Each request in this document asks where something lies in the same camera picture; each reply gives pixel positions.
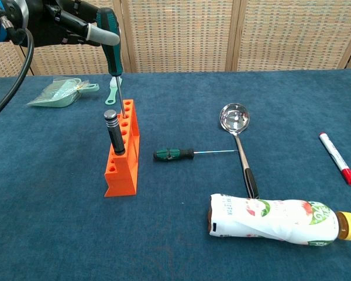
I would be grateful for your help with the white drink bottle, yellow cap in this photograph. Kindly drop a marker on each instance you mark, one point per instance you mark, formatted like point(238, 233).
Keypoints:
point(266, 219)

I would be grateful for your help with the green brush with white bristles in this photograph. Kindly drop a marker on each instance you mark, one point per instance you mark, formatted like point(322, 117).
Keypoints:
point(111, 98)

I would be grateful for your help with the orange tool holder block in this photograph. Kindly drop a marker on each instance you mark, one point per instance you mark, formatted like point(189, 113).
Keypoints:
point(121, 181)

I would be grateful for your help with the white marker with red cap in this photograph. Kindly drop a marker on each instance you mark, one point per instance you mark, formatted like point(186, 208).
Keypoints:
point(336, 158)

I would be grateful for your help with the teal and black screwdriver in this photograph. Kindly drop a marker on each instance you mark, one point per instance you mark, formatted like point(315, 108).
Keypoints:
point(115, 61)

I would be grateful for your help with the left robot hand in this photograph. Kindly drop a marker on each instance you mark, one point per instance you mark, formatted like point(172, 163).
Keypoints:
point(55, 26)

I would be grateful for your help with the woven wicker folding screen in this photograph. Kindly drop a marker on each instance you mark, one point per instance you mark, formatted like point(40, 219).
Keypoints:
point(178, 35)

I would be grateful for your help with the blue carpet table cover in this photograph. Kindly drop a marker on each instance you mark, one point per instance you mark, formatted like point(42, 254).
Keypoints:
point(61, 234)

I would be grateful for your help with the green and black screwdriver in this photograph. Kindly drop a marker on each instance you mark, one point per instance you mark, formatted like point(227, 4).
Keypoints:
point(172, 154)

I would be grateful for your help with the green dustpan in plastic bag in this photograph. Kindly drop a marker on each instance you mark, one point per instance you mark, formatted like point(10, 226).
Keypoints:
point(58, 93)

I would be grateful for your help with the black silver cylindrical tool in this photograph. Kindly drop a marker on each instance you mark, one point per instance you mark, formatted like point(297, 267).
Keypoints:
point(115, 137)

